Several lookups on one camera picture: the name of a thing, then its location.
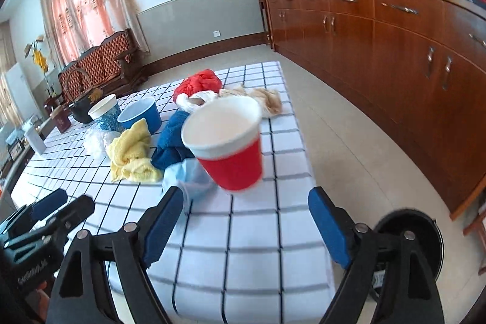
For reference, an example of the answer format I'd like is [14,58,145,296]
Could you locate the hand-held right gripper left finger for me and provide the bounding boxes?
[47,186,185,324]

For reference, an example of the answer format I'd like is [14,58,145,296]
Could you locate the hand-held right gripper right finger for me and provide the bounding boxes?
[308,186,445,324]

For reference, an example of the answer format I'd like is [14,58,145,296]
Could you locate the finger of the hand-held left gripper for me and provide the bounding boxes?
[46,196,95,245]
[31,189,69,221]

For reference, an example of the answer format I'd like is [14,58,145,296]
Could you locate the light blue face mask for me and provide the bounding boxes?
[163,158,215,201]

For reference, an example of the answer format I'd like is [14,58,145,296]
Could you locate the red paper cup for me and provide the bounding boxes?
[181,96,264,192]

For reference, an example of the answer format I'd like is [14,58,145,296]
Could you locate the black round bin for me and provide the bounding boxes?
[370,208,443,302]

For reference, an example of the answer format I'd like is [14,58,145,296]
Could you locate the small white box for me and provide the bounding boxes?
[23,128,47,154]

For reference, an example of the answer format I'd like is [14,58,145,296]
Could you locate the crumpled clear plastic wrap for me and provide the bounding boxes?
[84,127,120,159]

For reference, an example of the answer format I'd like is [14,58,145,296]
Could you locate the yellow cloth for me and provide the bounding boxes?
[106,118,163,183]

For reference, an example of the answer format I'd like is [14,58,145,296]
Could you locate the white checkered tablecloth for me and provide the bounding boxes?
[11,61,337,324]

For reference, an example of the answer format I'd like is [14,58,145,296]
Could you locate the maroon box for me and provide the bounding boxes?
[50,107,72,131]

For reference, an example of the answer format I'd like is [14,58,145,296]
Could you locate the dark blue towel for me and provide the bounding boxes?
[152,109,198,171]

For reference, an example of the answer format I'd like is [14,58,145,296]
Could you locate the white teal patterned paper cup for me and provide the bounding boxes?
[88,94,124,132]

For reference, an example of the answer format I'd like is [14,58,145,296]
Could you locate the blue paper cup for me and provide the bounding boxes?
[117,97,163,135]

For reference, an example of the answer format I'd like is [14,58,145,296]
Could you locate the white plastic bag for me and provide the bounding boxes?
[176,90,219,112]

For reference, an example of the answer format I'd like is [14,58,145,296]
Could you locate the beige plastic bag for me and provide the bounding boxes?
[219,87,283,118]

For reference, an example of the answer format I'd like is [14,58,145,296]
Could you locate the yellow artificial flowers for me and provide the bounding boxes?
[25,36,57,97]

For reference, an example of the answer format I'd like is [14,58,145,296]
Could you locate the red plastic bag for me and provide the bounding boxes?
[174,69,223,104]

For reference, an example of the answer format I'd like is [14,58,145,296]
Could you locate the wooden chair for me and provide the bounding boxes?
[463,191,486,245]

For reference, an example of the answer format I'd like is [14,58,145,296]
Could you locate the wooden upholstered bench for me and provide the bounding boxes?
[58,29,149,106]

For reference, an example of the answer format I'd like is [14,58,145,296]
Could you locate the brown wooden cabinet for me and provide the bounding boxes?
[264,0,486,220]

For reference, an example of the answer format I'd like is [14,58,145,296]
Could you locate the pink floral curtain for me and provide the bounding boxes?
[38,0,150,68]

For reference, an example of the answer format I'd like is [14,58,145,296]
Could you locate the dark wooden plant stand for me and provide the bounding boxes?
[258,0,275,46]

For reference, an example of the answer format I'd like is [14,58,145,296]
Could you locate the black basket with handle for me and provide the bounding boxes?
[64,68,103,124]

